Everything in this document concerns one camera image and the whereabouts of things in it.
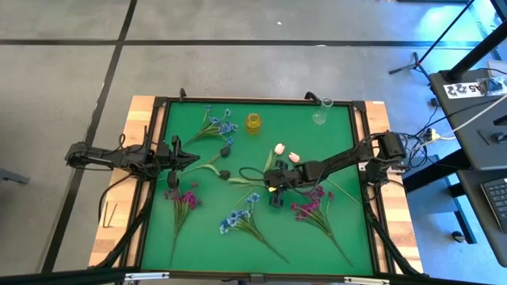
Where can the black slanted post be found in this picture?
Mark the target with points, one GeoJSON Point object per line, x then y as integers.
{"type": "Point", "coordinates": [475, 53]}

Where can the magenta artificial flower bunch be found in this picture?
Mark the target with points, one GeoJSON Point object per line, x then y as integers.
{"type": "Point", "coordinates": [186, 198]}
{"type": "Point", "coordinates": [313, 207]}

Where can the white box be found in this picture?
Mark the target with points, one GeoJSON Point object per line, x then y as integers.
{"type": "Point", "coordinates": [498, 68]}

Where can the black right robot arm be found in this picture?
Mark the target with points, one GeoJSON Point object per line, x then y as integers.
{"type": "Point", "coordinates": [340, 158]}

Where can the yellow power plug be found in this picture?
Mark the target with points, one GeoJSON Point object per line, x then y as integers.
{"type": "Point", "coordinates": [432, 136]}

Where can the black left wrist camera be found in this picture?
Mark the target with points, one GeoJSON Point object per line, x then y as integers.
{"type": "Point", "coordinates": [173, 179]}

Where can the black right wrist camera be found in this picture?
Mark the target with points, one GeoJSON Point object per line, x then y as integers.
{"type": "Point", "coordinates": [276, 201]}

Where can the silver metal bracket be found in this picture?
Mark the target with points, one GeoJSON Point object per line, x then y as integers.
{"type": "Point", "coordinates": [146, 276]}
{"type": "Point", "coordinates": [366, 280]}

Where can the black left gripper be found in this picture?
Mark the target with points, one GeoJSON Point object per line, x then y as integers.
{"type": "Point", "coordinates": [168, 156]}

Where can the black desk device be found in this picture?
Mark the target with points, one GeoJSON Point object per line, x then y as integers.
{"type": "Point", "coordinates": [499, 137]}

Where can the green table mat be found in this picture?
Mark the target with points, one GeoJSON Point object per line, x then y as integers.
{"type": "Point", "coordinates": [277, 245]}

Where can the black light stand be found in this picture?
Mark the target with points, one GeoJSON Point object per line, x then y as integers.
{"type": "Point", "coordinates": [416, 64]}

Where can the black frame rail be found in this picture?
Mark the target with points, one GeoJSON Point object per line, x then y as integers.
{"type": "Point", "coordinates": [59, 277]}

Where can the yellow glass vase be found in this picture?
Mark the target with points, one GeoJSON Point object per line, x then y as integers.
{"type": "Point", "coordinates": [253, 123]}

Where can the blue artificial flower bunch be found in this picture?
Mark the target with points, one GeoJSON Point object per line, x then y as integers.
{"type": "Point", "coordinates": [237, 217]}
{"type": "Point", "coordinates": [225, 127]}

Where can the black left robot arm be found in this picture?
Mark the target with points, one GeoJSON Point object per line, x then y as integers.
{"type": "Point", "coordinates": [103, 156]}

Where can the black artificial tulip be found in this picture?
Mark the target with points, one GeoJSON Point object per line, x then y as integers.
{"type": "Point", "coordinates": [224, 174]}
{"type": "Point", "coordinates": [226, 151]}

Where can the white printed paper label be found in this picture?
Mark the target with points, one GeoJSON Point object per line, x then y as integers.
{"type": "Point", "coordinates": [459, 90]}

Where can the clear glass vase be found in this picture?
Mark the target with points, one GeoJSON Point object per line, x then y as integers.
{"type": "Point", "coordinates": [320, 116]}

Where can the black allen key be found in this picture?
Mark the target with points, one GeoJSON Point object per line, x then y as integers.
{"type": "Point", "coordinates": [113, 215]}
{"type": "Point", "coordinates": [105, 213]}

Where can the black frame clamp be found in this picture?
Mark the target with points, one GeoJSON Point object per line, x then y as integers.
{"type": "Point", "coordinates": [182, 94]}
{"type": "Point", "coordinates": [312, 97]}

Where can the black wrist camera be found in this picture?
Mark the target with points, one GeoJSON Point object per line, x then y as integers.
{"type": "Point", "coordinates": [276, 201]}
{"type": "Point", "coordinates": [173, 179]}

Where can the dark gray desk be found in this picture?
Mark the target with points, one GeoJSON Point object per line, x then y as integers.
{"type": "Point", "coordinates": [473, 206]}

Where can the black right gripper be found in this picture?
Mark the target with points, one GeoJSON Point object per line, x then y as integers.
{"type": "Point", "coordinates": [291, 176]}

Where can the gray table foot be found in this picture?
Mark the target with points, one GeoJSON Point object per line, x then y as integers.
{"type": "Point", "coordinates": [14, 176]}

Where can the black keyboard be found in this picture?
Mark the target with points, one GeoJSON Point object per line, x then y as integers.
{"type": "Point", "coordinates": [497, 202]}

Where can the black table frame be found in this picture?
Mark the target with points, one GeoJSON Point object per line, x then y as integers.
{"type": "Point", "coordinates": [358, 106]}

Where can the black desk leg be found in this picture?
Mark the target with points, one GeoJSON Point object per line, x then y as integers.
{"type": "Point", "coordinates": [431, 174]}

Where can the black caster wheel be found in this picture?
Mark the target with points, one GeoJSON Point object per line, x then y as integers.
{"type": "Point", "coordinates": [458, 236]}

